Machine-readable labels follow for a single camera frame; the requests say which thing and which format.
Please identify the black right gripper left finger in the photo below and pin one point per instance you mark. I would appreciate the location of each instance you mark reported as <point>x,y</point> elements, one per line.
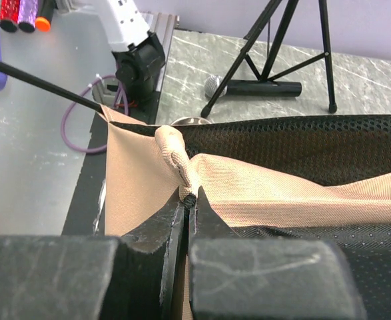
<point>137,276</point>

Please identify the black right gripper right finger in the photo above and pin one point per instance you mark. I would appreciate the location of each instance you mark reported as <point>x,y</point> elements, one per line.
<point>232,277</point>

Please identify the tan and black pet tent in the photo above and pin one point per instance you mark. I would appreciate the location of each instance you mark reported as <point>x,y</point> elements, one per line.
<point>324,177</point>

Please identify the black tent pole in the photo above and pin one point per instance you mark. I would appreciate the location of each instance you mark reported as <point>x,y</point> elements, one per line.
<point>47,86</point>

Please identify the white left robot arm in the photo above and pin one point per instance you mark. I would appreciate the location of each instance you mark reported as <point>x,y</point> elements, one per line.
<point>137,50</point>

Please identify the steel pet bowl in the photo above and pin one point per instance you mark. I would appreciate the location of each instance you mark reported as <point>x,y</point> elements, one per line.
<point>190,121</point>

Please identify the orange capped marker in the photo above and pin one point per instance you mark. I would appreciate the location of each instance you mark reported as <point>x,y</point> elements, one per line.
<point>45,13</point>

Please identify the purple glitter marker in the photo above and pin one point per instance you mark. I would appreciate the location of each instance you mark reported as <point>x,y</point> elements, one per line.
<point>28,10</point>

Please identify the red glitter marker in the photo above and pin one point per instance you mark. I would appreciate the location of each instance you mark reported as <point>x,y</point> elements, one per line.
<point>9,12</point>

